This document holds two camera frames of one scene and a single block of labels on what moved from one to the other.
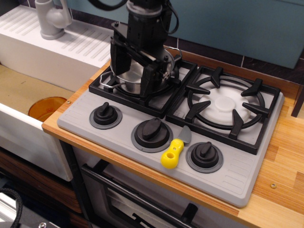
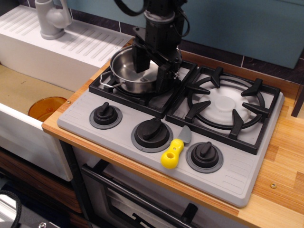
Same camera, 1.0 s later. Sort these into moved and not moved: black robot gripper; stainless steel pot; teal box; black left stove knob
Moved: black robot gripper
Not moved: teal box; stainless steel pot; black left stove knob
